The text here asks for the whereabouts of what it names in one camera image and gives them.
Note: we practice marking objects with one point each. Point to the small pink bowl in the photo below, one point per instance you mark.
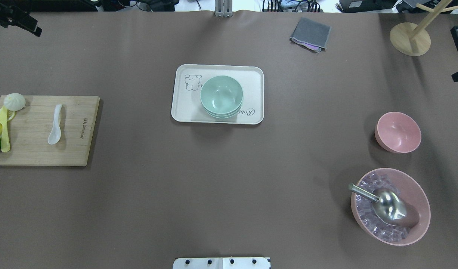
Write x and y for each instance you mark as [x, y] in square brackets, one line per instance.
[398, 133]

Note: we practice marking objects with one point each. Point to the white ceramic spoon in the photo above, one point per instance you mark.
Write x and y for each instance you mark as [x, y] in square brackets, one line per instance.
[55, 134]

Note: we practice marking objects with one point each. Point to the lower green bowl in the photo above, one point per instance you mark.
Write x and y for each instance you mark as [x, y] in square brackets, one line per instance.
[221, 116]

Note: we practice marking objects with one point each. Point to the green bowl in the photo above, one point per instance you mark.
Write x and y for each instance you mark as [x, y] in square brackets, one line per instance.
[221, 116]
[221, 94]

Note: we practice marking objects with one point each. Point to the upper green bowl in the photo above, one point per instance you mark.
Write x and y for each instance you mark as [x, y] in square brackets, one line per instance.
[221, 94]

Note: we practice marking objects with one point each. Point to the large pink bowl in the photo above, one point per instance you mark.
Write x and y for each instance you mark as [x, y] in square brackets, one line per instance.
[410, 192]

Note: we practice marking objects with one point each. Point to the cream rabbit tray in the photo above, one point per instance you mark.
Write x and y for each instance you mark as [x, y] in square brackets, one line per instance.
[186, 103]

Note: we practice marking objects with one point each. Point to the grey folded cloth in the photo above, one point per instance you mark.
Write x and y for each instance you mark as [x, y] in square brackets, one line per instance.
[311, 35]

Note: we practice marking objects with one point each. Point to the metal ice scoop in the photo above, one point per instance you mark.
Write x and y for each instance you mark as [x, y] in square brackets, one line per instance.
[389, 207]

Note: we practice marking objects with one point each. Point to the clear ice cubes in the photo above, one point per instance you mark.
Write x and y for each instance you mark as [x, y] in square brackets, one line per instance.
[381, 230]

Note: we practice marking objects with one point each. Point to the wooden cutting board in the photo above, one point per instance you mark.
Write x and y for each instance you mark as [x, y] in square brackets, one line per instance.
[31, 126]

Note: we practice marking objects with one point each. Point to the wooden mug tree stand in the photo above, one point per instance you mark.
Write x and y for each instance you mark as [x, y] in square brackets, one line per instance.
[412, 39]

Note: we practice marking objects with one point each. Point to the white steamed bun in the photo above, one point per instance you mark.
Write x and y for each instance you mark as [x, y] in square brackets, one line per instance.
[14, 102]

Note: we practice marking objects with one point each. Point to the yellow plastic knife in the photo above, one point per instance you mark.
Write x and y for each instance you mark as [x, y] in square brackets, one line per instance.
[5, 145]

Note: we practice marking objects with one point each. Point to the black equipment on desk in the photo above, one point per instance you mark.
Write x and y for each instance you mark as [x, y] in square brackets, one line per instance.
[11, 15]

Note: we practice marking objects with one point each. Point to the aluminium camera post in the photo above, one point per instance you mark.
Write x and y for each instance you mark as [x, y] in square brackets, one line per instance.
[223, 8]

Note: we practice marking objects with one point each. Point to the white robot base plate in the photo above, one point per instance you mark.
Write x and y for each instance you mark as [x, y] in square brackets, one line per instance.
[222, 263]

